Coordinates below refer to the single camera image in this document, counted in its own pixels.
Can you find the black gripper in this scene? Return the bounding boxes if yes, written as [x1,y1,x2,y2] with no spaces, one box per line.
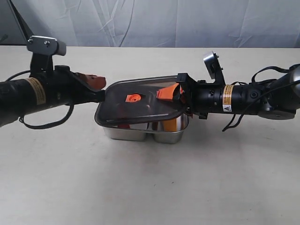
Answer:
[156,73,225,120]

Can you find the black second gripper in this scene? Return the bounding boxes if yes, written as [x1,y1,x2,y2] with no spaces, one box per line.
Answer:
[43,65,105,109]

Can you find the yellow cheese wedge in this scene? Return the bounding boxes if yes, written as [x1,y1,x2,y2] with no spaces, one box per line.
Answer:
[162,118,180,132]

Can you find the dark lid with orange valve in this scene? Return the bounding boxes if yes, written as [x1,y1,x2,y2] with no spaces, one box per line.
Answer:
[94,75,185,127]

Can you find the red toy sausage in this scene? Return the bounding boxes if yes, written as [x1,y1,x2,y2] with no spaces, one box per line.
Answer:
[117,124,130,129]

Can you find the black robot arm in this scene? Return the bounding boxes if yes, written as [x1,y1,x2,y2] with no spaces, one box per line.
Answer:
[155,63,300,120]

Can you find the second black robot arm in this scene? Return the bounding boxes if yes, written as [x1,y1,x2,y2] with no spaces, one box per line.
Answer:
[0,65,106,130]

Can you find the stainless steel lunch box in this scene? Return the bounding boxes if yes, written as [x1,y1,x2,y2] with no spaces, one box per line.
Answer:
[103,114,189,144]

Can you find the white backdrop curtain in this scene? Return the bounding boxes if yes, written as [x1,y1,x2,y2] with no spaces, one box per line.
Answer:
[13,0,300,48]

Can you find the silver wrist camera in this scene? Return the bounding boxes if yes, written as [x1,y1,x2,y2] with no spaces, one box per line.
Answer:
[203,51,225,85]
[26,35,67,76]

